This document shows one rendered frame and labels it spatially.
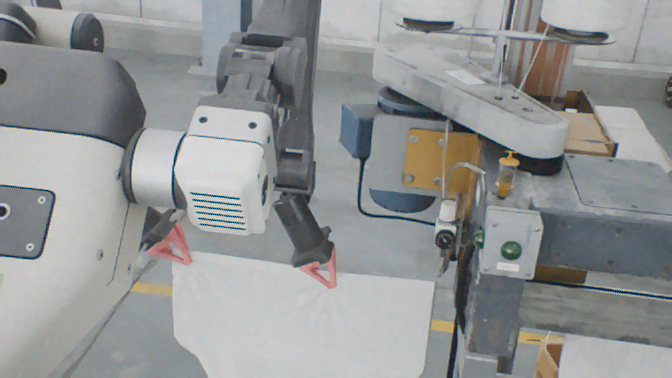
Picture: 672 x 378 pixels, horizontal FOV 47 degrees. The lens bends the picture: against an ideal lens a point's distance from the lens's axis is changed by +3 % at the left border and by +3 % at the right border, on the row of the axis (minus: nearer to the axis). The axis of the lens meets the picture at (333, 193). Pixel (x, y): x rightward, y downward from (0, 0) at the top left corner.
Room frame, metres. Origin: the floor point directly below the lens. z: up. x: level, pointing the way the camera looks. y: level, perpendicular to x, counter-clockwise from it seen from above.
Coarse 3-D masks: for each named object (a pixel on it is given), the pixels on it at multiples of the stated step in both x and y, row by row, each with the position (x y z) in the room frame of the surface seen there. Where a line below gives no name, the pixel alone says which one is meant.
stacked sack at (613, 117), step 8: (600, 112) 4.35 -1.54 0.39; (608, 112) 4.35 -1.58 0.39; (616, 112) 4.38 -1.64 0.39; (624, 112) 4.39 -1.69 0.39; (632, 112) 4.41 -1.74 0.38; (608, 120) 4.23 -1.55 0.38; (616, 120) 4.23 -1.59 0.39; (624, 120) 4.23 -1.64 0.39; (632, 120) 4.24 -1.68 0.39; (640, 120) 4.27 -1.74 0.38; (616, 128) 4.16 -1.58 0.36; (624, 128) 4.16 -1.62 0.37; (632, 128) 4.16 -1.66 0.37; (640, 128) 4.16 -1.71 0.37
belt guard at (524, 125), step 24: (384, 48) 1.53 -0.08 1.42; (408, 48) 1.54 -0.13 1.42; (432, 48) 1.55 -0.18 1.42; (384, 72) 1.45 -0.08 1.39; (408, 72) 1.38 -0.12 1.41; (432, 72) 1.37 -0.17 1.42; (480, 72) 1.39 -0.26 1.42; (408, 96) 1.38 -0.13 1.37; (432, 96) 1.32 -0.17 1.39; (456, 96) 1.26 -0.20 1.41; (480, 96) 1.25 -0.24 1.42; (504, 96) 1.25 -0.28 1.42; (528, 96) 1.26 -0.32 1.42; (456, 120) 1.26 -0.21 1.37; (480, 120) 1.21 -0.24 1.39; (504, 120) 1.16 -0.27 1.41; (528, 120) 1.14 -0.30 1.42; (552, 120) 1.14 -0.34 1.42; (504, 144) 1.15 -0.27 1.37; (528, 144) 1.12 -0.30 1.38; (552, 144) 1.11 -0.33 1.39
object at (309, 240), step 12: (312, 216) 1.20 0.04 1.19; (288, 228) 1.17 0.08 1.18; (300, 228) 1.17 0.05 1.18; (312, 228) 1.18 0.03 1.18; (324, 228) 1.23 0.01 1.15; (300, 240) 1.17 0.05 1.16; (312, 240) 1.17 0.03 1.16; (324, 240) 1.18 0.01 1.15; (300, 252) 1.17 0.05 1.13; (312, 252) 1.15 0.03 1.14; (324, 252) 1.15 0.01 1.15; (300, 264) 1.14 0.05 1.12
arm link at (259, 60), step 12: (240, 48) 0.95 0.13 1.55; (252, 48) 0.95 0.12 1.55; (264, 48) 0.95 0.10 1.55; (276, 48) 0.96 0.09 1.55; (228, 60) 0.92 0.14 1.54; (240, 60) 0.92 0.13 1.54; (252, 60) 0.92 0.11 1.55; (264, 60) 0.93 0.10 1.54; (228, 72) 0.90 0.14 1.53; (240, 72) 0.90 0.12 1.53; (252, 72) 0.90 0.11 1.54; (264, 72) 0.90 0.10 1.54
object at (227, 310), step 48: (192, 288) 1.23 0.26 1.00; (240, 288) 1.21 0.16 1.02; (288, 288) 1.20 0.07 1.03; (336, 288) 1.19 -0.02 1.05; (384, 288) 1.18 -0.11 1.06; (432, 288) 1.18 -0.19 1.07; (192, 336) 1.23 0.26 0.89; (240, 336) 1.21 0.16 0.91; (288, 336) 1.20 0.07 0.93; (336, 336) 1.19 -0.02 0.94; (384, 336) 1.18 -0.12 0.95
